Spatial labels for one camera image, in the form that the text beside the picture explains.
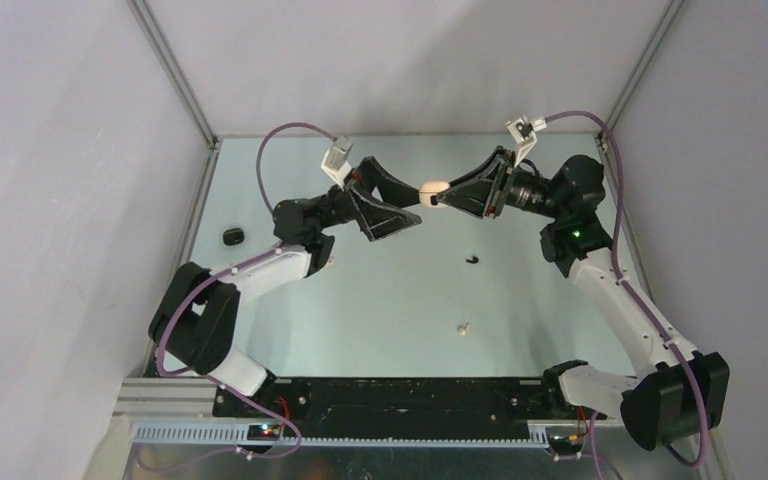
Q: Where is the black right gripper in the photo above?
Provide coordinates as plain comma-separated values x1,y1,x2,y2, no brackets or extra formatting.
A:
437,145,566,220

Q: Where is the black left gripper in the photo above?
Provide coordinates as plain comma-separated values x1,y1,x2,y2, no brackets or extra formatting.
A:
312,158,428,242

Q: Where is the white earbud charging case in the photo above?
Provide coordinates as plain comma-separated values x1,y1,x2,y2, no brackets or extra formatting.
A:
418,180,450,208

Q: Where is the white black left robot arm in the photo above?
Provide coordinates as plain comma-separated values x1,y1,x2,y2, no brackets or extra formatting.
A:
148,157,421,417

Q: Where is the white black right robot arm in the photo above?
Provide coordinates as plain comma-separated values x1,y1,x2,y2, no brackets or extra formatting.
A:
430,147,730,451

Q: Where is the black earbud charging case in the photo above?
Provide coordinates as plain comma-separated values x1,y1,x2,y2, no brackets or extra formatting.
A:
222,227,246,246

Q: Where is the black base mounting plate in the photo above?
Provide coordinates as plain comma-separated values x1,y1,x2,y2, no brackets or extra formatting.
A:
211,377,608,441

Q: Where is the left controller board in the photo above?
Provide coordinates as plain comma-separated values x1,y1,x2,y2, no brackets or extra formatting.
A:
247,424,282,441

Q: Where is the controller board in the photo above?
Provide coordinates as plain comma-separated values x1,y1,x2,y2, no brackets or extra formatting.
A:
247,424,282,441
548,434,586,457

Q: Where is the right controller board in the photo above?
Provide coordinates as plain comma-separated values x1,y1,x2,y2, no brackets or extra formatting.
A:
548,434,586,457

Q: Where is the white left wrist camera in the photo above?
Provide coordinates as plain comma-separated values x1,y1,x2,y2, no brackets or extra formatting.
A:
320,136,353,188

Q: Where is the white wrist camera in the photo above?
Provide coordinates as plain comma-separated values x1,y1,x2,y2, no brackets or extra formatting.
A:
320,136,353,188
506,116,547,167

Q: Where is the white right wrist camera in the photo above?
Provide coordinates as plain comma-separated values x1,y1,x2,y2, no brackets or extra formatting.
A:
506,116,547,167

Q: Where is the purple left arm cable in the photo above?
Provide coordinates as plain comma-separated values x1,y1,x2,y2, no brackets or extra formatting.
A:
133,122,339,476

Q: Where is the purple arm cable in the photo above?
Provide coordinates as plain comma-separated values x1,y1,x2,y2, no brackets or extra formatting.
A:
133,122,339,476
542,110,713,480

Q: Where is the aluminium frame post right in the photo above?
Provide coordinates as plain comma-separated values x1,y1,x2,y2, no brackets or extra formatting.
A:
605,0,688,131

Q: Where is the aluminium frame post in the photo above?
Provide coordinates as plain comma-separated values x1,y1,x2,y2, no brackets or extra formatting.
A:
126,0,218,149
605,0,688,131

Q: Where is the aluminium frame post left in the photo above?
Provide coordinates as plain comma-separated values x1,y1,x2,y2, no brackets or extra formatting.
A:
126,0,218,149

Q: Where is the white slotted cable duct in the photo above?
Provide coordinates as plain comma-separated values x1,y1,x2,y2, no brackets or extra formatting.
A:
132,422,549,448

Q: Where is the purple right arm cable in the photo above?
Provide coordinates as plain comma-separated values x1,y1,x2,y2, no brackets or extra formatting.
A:
542,110,713,480

